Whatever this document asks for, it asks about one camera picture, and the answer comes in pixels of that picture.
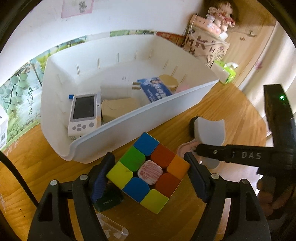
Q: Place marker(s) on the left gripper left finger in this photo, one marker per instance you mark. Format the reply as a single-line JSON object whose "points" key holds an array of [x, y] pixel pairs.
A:
{"points": [[97, 176]]}

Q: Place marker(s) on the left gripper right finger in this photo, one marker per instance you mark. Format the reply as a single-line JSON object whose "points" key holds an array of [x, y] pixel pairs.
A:
{"points": [[201, 178]]}

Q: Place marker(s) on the pink correction tape dispenser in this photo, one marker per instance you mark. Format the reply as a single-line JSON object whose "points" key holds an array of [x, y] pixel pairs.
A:
{"points": [[188, 147]]}

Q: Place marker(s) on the colourful rubiks cube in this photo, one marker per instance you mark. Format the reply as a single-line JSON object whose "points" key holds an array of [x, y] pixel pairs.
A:
{"points": [[149, 173]]}

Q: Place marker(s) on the clear plastic small box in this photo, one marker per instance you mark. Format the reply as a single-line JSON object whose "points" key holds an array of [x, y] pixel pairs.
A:
{"points": [[112, 230]]}

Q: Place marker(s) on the white compact digital camera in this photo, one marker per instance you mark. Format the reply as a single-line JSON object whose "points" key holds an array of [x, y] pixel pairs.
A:
{"points": [[85, 115]]}

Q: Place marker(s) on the beige wedge-shaped box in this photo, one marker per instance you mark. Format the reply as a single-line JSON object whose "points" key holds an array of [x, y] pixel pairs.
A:
{"points": [[112, 109]]}

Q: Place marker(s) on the white square charger block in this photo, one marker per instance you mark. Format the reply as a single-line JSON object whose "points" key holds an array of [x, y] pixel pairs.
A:
{"points": [[111, 92]]}

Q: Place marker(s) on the clear box with blue label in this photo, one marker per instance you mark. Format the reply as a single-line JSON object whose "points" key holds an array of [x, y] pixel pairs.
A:
{"points": [[154, 88]]}

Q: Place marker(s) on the dark green perfume bottle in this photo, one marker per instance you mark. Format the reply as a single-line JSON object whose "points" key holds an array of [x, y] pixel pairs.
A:
{"points": [[111, 197]]}

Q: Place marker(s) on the person's right hand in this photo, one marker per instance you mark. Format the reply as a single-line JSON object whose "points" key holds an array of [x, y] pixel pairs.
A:
{"points": [[266, 187]]}

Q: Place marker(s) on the green tissue pack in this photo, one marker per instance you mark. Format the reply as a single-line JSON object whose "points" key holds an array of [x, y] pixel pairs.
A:
{"points": [[226, 72]]}

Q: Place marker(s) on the white plastic storage bin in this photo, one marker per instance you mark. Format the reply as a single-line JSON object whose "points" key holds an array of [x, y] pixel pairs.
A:
{"points": [[111, 67]]}

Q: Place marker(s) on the beige printed fabric bag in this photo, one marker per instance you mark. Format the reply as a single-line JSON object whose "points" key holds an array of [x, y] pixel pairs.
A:
{"points": [[204, 46]]}

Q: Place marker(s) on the brown cartoon cardboard sheet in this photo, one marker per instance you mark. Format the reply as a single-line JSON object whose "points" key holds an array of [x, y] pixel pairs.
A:
{"points": [[174, 38]]}

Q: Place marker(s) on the brown-haired rag doll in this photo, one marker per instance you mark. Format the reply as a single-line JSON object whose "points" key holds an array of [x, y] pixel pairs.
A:
{"points": [[225, 13]]}

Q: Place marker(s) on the pink rounded case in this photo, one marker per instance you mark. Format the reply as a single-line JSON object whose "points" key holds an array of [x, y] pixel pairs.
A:
{"points": [[205, 24]]}

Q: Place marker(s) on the pink square wall sticker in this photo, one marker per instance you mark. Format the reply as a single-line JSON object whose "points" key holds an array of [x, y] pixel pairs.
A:
{"points": [[76, 7]]}

